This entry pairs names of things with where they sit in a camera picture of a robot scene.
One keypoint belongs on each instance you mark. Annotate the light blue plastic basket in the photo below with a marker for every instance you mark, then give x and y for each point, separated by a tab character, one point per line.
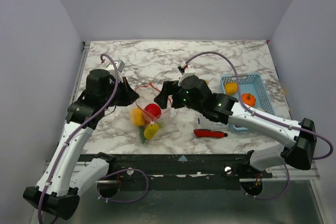
249	83

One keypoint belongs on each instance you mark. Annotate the red black utility knife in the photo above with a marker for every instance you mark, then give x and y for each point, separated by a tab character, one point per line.
209	133

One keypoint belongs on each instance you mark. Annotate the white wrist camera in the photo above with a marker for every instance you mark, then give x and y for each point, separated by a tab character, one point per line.
120	65
186	71

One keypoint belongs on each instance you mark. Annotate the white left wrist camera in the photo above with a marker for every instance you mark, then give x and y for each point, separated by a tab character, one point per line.
120	65

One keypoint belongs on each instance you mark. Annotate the clear zip bag orange zipper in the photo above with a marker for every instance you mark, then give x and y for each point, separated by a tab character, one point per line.
147	94

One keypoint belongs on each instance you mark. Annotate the black metal base rail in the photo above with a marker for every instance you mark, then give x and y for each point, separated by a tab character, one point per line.
181	172

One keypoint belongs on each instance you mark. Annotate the clear plastic screw box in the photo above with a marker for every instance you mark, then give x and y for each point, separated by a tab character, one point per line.
205	123

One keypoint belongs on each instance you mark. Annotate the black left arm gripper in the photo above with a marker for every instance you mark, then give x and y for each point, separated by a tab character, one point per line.
129	95

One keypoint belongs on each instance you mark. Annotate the orange yellow bell pepper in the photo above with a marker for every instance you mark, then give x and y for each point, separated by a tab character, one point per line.
136	117

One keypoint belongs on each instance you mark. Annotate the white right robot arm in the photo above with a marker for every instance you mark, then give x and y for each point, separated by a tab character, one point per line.
297	140

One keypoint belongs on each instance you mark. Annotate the yellow lemon squash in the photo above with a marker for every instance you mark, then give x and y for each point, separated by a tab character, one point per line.
150	131

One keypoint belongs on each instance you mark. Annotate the red apple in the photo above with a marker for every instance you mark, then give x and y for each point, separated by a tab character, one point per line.
153	109

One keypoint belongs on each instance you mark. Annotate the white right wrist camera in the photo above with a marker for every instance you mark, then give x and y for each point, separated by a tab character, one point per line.
186	71

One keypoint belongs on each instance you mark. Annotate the small yellow orange fruit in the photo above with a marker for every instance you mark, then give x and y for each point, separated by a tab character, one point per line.
231	88

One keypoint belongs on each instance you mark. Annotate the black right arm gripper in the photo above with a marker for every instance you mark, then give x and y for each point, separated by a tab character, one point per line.
171	95

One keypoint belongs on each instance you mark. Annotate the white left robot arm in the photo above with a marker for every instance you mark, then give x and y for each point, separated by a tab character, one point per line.
58	191

